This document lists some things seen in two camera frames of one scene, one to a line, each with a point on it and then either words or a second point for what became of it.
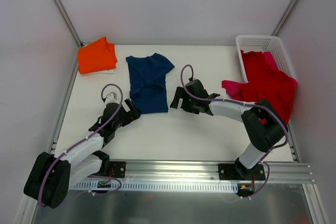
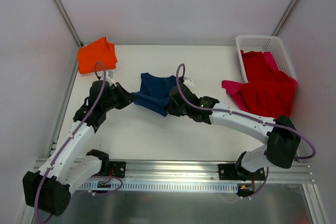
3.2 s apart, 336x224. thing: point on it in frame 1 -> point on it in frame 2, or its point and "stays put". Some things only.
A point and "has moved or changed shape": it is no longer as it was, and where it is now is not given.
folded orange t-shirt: x=98 y=56 stays put
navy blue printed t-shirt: x=147 y=77 has moved or changed shape
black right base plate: x=234 y=171 stays put
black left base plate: x=117 y=169 stays put
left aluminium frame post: x=58 y=2 stays put
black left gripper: x=128 y=114 -> x=116 y=97
